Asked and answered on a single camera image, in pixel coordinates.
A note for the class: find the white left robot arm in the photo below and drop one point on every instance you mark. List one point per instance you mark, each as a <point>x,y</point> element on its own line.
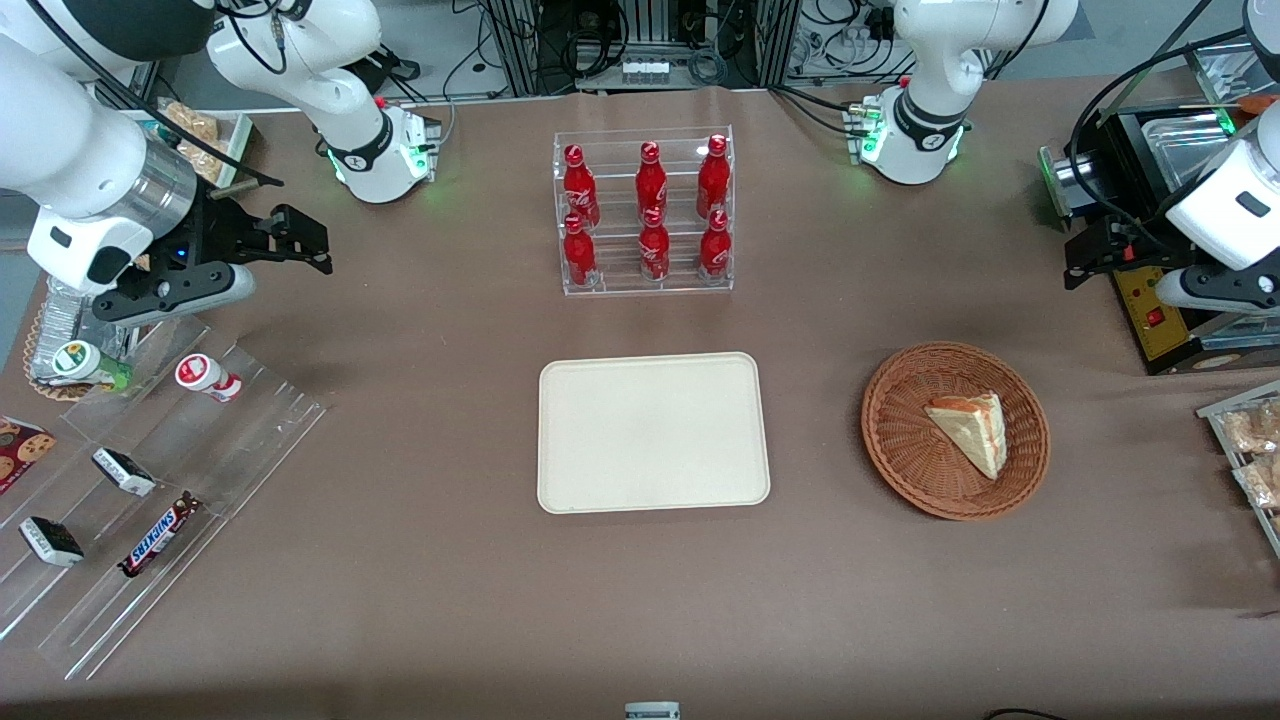
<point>930,110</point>

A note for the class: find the white power strip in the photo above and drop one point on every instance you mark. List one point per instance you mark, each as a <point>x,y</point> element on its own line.
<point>645,70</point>

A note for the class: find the clear acrylic bottle rack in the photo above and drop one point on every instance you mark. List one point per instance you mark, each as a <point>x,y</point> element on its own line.
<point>645,285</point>

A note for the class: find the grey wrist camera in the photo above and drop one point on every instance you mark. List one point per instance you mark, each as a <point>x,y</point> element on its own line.
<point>1200,290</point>
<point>175,292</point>

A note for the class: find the white tray with bread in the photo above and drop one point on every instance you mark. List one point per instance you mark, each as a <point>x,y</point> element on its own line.
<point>200,132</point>

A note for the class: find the small brown wicker basket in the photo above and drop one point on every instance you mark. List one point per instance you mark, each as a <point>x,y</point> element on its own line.
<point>32,345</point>

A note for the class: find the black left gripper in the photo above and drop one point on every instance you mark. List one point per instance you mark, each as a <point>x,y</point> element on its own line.
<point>1120,246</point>

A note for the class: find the black countertop oven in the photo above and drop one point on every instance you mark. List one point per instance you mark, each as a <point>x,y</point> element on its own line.
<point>1150,320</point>

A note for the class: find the triangular sandwich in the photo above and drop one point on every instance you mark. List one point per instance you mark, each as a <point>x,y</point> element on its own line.
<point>975,430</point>

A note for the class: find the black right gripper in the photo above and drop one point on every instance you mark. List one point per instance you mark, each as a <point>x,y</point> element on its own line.
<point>222,232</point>

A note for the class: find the clear acrylic stepped display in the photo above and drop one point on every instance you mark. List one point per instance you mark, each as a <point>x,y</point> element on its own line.
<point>200,460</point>

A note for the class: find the bagged bread roll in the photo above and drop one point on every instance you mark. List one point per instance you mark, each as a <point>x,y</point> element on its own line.
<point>1262,483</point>
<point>1252,430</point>

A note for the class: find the white grey device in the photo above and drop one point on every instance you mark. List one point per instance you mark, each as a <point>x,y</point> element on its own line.
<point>652,711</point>

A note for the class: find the green-capped yogurt bottle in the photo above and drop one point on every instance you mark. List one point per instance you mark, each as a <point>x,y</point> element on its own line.
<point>85,362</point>

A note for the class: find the aluminium equipment frame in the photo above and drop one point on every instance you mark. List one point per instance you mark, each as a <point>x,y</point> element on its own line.
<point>575,45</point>

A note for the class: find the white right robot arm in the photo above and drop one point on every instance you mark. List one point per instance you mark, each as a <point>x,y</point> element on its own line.
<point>90,150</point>

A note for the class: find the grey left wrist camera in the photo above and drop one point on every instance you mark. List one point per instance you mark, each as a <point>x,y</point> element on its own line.
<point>1200,290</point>

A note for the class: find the black white snack bar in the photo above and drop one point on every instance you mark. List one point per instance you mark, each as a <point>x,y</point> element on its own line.
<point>50,540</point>
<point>124,472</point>

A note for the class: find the red cola bottle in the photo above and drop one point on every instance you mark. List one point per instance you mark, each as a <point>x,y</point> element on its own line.
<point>578,188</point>
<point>651,182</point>
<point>578,258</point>
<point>714,250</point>
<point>713,178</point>
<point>654,252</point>

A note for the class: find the red-capped yogurt bottle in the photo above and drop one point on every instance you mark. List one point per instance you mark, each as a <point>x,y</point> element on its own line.
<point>205,376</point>

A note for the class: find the cream plastic tray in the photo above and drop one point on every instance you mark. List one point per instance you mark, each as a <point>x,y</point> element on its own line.
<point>650,435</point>

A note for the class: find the chocolate chip cookie pack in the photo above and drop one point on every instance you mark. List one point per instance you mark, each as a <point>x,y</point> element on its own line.
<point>20,452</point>

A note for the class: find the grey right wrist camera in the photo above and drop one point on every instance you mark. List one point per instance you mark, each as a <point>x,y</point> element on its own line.
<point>175,292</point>

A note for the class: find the clear ridged plastic bottle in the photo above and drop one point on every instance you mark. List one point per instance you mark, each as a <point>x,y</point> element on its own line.
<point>65,315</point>

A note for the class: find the Snickers chocolate bar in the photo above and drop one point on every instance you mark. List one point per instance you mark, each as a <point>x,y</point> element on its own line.
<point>158,537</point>

